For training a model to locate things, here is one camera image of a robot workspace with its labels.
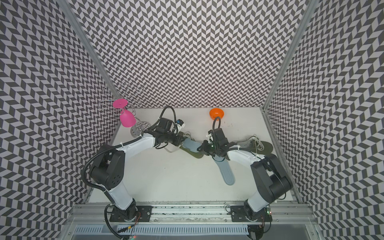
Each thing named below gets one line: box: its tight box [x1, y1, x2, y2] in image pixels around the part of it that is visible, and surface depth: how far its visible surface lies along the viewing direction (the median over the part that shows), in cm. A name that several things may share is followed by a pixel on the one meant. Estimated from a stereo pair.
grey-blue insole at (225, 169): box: [212, 155, 236, 186], surface depth 88 cm
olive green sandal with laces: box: [179, 132, 204, 159], surface depth 93 cm
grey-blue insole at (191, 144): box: [183, 138, 201, 153], surface depth 93 cm
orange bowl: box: [209, 108, 224, 121], surface depth 113 cm
